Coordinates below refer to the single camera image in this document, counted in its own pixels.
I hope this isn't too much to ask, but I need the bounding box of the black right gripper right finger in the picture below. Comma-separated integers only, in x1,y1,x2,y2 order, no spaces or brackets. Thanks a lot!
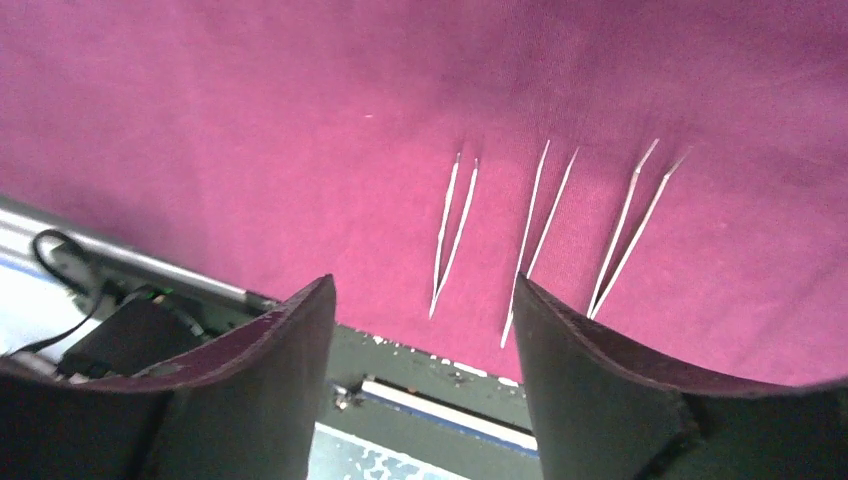
514,277,847,479

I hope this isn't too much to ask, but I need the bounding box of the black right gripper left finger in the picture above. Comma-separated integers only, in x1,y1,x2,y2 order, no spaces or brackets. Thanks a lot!
1,275,336,479

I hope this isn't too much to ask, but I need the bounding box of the maroon surgical wrap cloth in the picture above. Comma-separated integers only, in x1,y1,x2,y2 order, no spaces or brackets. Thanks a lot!
1,1,847,384

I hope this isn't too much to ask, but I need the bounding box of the aluminium frame rail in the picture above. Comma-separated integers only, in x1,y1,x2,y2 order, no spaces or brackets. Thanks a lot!
1,195,280,313

